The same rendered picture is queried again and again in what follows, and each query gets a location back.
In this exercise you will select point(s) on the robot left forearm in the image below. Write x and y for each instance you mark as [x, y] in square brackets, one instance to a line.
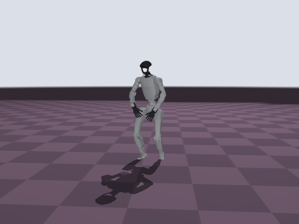
[159, 102]

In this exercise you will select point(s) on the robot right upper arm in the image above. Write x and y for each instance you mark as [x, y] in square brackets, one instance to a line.
[135, 86]

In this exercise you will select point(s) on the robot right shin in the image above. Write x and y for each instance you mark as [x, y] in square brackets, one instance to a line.
[139, 143]

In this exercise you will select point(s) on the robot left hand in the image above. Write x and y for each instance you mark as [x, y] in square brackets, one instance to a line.
[151, 114]

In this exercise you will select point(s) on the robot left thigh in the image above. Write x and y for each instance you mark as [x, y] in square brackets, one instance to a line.
[158, 123]

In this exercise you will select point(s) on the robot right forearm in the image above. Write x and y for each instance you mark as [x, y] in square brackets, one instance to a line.
[132, 99]

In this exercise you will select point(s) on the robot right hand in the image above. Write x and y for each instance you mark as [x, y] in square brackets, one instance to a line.
[136, 111]

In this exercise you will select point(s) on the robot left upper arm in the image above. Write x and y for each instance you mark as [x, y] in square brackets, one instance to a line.
[159, 83]

